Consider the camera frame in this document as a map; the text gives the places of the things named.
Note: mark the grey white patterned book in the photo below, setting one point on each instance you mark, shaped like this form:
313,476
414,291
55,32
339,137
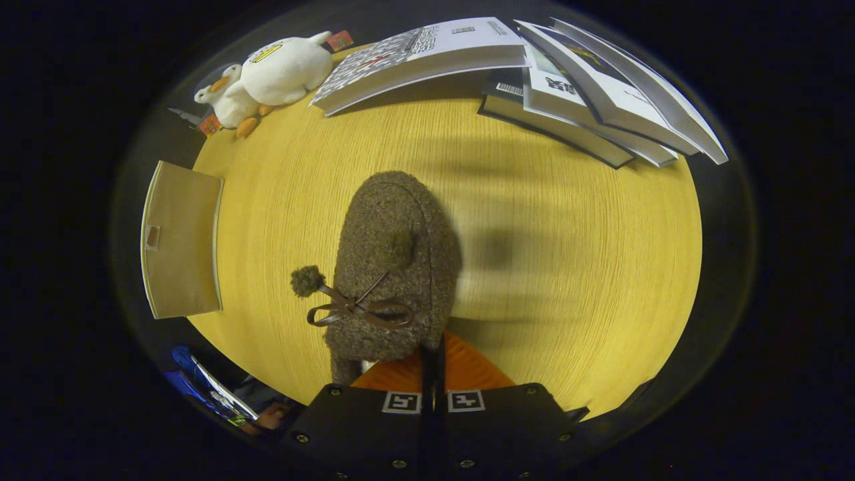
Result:
421,57

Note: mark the white duck plush toy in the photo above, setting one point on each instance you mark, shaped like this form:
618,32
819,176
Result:
287,67

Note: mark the thin white book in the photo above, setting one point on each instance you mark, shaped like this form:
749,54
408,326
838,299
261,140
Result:
674,100

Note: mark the white book black print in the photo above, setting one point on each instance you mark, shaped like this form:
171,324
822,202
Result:
568,110

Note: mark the beige fabric storage box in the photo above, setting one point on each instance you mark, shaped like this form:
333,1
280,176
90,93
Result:
180,254

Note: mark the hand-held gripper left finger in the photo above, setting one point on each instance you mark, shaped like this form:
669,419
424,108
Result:
361,434

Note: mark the grey blue penguin plush toy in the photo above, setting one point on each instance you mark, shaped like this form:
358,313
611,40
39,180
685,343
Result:
234,103

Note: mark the brown fuzzy shoe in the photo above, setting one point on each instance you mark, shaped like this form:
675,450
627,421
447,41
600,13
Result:
394,220

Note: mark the blue cloth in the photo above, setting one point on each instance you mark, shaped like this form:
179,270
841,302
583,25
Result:
182,356

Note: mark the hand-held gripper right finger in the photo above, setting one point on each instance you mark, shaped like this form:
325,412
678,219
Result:
507,434

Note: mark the white book dark cover picture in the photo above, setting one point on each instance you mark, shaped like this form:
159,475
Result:
601,73

